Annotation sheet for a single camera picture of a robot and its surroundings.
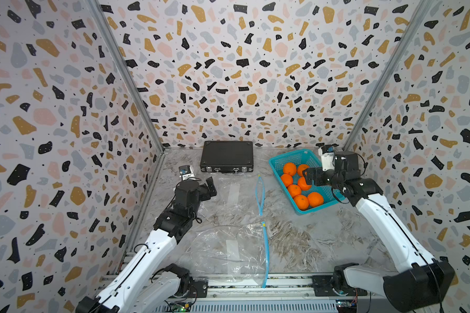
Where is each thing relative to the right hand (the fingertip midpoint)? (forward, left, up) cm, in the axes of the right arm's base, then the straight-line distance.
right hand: (315, 171), depth 79 cm
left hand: (-6, +45, 0) cm, 45 cm away
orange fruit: (+4, +5, -20) cm, 21 cm away
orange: (+17, +6, -18) cm, 25 cm away
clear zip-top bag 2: (-25, +33, -25) cm, 48 cm away
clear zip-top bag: (-1, +32, -24) cm, 40 cm away
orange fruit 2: (-4, +3, -18) cm, 19 cm away
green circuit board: (-45, +52, -25) cm, 73 cm away
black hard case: (+25, +40, -19) cm, 51 cm away
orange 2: (+11, +7, -21) cm, 25 cm away
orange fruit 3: (-1, -4, -19) cm, 20 cm away
